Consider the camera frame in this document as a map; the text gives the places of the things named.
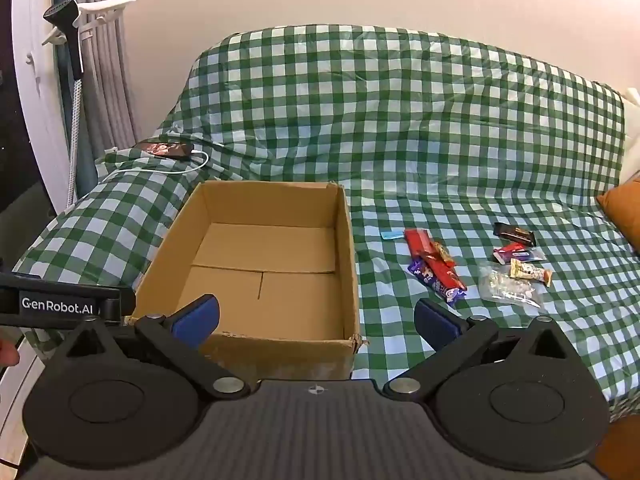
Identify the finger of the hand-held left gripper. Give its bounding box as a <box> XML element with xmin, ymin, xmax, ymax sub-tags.
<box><xmin>99</xmin><ymin>285</ymin><xmax>137</xmax><ymax>324</ymax></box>

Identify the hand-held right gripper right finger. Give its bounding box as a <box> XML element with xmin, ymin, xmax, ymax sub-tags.
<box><xmin>382</xmin><ymin>297</ymin><xmax>577</xmax><ymax>403</ymax></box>

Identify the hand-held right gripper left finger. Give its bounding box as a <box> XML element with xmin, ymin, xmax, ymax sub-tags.
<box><xmin>50</xmin><ymin>294</ymin><xmax>252</xmax><ymax>402</ymax></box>

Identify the purple toothpaste tube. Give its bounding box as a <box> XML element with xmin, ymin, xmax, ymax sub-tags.
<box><xmin>407</xmin><ymin>258</ymin><xmax>469</xmax><ymax>306</ymax></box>

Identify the clear plastic bag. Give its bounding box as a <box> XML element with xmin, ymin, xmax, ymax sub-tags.
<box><xmin>477</xmin><ymin>261</ymin><xmax>544</xmax><ymax>310</ymax></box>

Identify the red snack packet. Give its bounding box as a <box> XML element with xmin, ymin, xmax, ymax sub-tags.
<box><xmin>404</xmin><ymin>228</ymin><xmax>461</xmax><ymax>286</ymax></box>

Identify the cardboard box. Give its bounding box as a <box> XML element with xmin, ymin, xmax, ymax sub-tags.
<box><xmin>131</xmin><ymin>180</ymin><xmax>369</xmax><ymax>383</ymax></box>

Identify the beige candy bar packet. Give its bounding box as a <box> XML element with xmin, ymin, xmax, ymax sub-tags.
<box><xmin>510</xmin><ymin>260</ymin><xmax>554</xmax><ymax>287</ymax></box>

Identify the small gold candy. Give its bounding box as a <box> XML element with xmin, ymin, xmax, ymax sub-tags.
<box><xmin>431</xmin><ymin>241</ymin><xmax>456</xmax><ymax>267</ymax></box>

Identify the small red white packet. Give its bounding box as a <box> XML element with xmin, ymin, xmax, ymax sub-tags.
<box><xmin>492</xmin><ymin>242</ymin><xmax>529</xmax><ymax>265</ymax></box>

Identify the black snack packet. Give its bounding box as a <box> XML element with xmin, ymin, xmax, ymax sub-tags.
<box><xmin>492</xmin><ymin>221</ymin><xmax>537</xmax><ymax>248</ymax></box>

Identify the phone with patterned case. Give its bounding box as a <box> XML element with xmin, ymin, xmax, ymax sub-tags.
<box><xmin>132</xmin><ymin>141</ymin><xmax>196</xmax><ymax>160</ymax></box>

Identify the green checkered blanket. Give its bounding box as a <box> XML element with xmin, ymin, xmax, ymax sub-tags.
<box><xmin>12</xmin><ymin>25</ymin><xmax>640</xmax><ymax>421</ymax></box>

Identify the grey curtain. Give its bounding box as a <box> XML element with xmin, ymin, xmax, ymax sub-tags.
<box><xmin>75</xmin><ymin>0</ymin><xmax>139</xmax><ymax>161</ymax></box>

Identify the orange pillow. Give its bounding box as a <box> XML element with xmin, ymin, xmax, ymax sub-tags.
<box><xmin>596</xmin><ymin>170</ymin><xmax>640</xmax><ymax>257</ymax></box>

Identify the black garment steamer head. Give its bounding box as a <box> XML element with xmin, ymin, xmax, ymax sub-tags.
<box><xmin>43</xmin><ymin>2</ymin><xmax>85</xmax><ymax>82</ymax></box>

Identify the white plastic hanger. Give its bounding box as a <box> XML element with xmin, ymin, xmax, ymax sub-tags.
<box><xmin>42</xmin><ymin>0</ymin><xmax>139</xmax><ymax>46</ymax></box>

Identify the white charging cable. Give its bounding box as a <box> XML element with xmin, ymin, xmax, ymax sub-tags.
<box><xmin>97</xmin><ymin>127</ymin><xmax>227</xmax><ymax>184</ymax></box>

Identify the braided steamer hose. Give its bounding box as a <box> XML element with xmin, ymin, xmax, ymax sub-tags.
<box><xmin>66</xmin><ymin>78</ymin><xmax>85</xmax><ymax>209</ymax></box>

